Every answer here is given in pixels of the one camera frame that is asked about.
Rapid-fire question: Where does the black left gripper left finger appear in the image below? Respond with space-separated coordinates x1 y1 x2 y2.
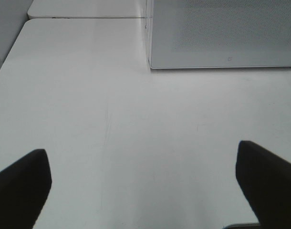
0 149 52 229

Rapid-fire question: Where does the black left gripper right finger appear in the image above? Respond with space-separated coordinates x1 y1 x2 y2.
235 141 291 229

